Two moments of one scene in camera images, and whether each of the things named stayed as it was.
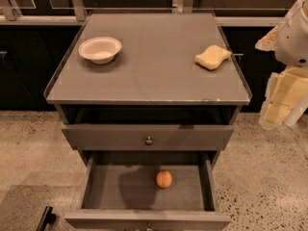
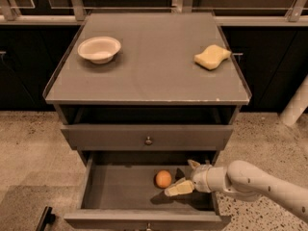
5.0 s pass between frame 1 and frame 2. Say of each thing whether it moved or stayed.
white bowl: stayed
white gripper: moved
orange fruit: stayed
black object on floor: stayed
